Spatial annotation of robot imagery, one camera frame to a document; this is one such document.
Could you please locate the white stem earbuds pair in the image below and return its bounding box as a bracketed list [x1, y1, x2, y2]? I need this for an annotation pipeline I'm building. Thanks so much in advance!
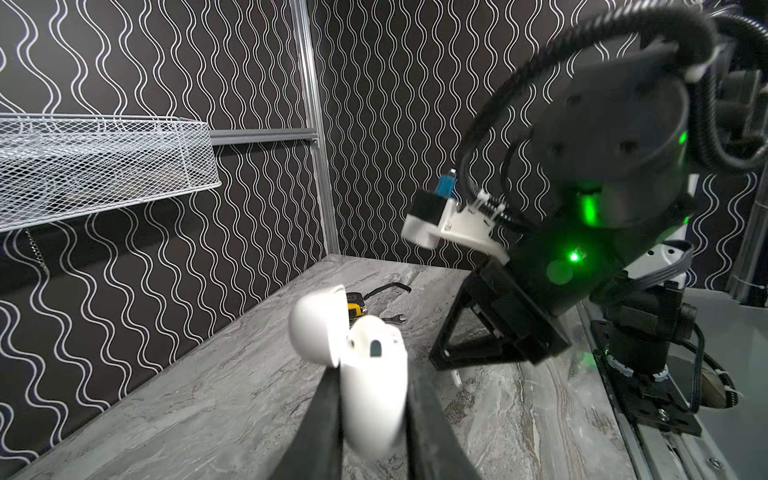
[450, 369, 463, 388]

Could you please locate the silver combination wrench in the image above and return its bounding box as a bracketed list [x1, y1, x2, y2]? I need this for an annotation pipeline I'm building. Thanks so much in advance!
[383, 314, 407, 325]

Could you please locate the white round earbud case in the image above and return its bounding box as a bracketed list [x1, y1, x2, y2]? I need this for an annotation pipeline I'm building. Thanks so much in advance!
[288, 285, 408, 460]

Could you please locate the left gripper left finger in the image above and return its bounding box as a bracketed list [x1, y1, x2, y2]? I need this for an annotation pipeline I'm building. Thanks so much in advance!
[269, 367, 343, 480]

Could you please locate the yellow black tape measure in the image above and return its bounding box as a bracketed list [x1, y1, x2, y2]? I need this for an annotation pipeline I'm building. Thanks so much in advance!
[346, 282, 412, 326]

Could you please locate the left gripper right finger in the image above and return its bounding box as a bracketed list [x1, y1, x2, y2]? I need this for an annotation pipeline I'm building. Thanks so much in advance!
[406, 365, 480, 479]

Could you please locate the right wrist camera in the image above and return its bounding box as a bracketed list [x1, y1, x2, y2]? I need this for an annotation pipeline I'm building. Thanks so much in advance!
[401, 169, 509, 264]

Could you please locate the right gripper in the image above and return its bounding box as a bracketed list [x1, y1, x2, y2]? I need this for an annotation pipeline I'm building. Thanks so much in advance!
[429, 259, 572, 371]

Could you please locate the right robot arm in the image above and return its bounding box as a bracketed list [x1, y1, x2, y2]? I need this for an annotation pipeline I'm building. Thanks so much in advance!
[403, 1, 767, 436]

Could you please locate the white wire mesh basket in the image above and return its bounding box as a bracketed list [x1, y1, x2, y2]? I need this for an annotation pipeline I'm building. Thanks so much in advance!
[1, 113, 221, 231]

